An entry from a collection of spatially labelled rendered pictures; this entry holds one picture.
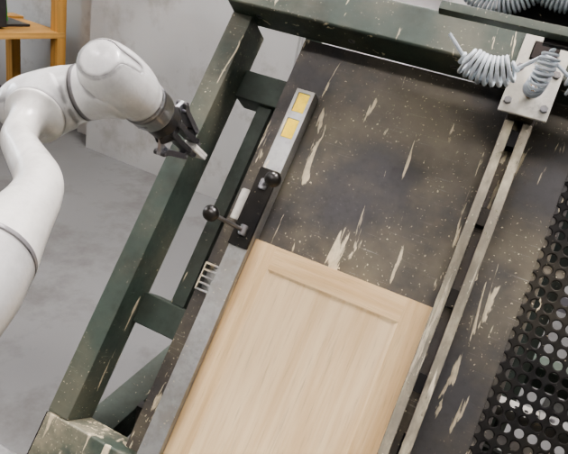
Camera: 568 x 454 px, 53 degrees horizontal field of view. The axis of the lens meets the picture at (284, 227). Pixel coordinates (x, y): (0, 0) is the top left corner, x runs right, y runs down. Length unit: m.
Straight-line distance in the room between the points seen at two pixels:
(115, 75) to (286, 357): 0.70
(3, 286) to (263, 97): 1.05
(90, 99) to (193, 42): 3.80
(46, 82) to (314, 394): 0.82
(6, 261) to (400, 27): 1.04
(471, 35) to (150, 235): 0.88
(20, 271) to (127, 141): 4.79
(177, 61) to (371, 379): 3.97
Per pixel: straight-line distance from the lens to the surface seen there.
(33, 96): 1.05
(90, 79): 0.99
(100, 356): 1.47
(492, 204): 1.27
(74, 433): 1.49
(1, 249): 0.64
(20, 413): 2.83
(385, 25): 1.42
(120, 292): 1.44
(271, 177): 1.24
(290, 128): 1.40
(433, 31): 1.40
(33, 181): 0.75
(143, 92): 1.03
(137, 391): 1.74
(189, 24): 4.82
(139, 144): 5.32
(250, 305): 1.34
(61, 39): 5.97
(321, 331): 1.30
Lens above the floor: 1.97
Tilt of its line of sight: 25 degrees down
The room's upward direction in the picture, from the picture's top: 12 degrees clockwise
